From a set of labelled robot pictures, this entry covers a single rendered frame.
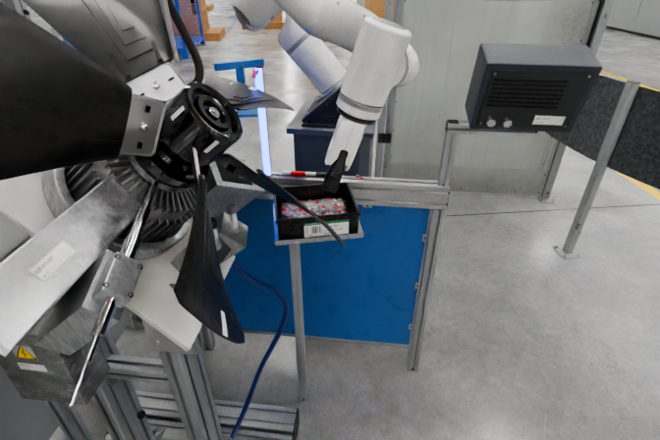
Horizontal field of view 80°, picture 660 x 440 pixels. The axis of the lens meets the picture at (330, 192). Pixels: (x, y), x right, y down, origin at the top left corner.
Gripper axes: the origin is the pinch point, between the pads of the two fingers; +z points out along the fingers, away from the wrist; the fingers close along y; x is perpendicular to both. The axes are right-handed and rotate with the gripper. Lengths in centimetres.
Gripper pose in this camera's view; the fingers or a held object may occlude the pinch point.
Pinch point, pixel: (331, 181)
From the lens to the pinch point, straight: 81.0
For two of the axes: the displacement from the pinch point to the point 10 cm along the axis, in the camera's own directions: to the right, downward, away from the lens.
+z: -3.0, 8.1, 5.1
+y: -1.1, 5.0, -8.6
